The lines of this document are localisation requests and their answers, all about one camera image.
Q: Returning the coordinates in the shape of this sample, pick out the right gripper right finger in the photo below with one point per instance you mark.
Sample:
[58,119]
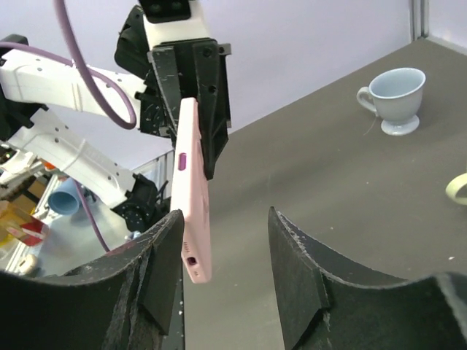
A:
[328,301]

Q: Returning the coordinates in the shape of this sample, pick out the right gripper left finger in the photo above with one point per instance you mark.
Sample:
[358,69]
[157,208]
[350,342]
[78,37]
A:
[121,300]

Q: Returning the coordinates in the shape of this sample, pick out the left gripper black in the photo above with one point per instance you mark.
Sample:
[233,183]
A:
[173,71]

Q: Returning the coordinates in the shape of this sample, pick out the phone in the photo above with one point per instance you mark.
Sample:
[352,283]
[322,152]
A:
[189,193]

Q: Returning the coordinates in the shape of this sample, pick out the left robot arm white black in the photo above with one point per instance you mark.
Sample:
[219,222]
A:
[49,104]

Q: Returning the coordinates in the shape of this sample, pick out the blue cup outside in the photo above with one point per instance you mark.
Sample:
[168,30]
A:
[65,199]

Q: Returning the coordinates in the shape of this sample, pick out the red white box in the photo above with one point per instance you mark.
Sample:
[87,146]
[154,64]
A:
[21,225]

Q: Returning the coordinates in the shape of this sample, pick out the green mug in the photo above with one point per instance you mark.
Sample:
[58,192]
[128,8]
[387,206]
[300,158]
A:
[454,188]

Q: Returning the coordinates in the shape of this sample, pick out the light blue footed cup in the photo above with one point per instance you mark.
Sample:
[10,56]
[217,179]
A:
[395,96]

